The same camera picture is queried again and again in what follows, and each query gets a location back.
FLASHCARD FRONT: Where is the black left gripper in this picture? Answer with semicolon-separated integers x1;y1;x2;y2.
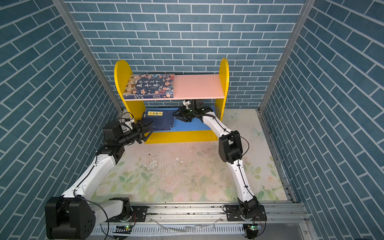
116;120;153;148

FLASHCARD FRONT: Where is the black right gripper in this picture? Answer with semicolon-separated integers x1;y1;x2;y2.
173;106;198;123

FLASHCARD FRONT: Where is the colourful illustrated history book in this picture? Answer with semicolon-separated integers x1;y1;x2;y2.
123;74;175;100

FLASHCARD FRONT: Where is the navy book yellow label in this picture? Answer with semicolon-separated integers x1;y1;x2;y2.
150;127;172;132

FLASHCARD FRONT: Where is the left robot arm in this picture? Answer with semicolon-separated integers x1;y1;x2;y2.
45;120;153;240

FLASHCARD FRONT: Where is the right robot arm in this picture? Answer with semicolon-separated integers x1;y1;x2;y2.
173;100;267;222

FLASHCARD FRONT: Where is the yellow pink blue bookshelf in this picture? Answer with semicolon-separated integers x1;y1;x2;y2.
114;59;230;144

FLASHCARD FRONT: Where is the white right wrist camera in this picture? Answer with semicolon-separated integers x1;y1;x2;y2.
183;100;192;110

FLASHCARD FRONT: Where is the aluminium frame rail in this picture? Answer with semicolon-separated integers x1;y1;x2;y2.
52;200;319;240

